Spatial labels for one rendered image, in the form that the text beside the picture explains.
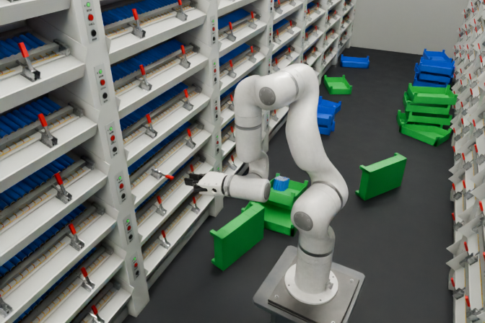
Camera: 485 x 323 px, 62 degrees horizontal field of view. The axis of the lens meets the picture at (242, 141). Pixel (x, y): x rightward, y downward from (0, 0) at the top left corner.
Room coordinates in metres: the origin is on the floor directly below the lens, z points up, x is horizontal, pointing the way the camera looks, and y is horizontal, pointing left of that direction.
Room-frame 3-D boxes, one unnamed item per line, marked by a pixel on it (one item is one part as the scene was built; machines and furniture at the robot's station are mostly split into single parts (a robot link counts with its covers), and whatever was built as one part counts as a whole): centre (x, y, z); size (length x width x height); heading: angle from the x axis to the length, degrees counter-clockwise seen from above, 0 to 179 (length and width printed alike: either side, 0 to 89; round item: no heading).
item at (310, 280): (1.02, -0.25, 0.39); 0.19 x 0.19 x 0.18
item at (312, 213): (0.99, -0.23, 0.61); 0.19 x 0.12 x 0.24; 143
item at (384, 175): (1.99, -0.82, 0.10); 0.30 x 0.08 x 0.20; 120
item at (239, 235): (1.48, 0.02, 0.10); 0.30 x 0.08 x 0.20; 138
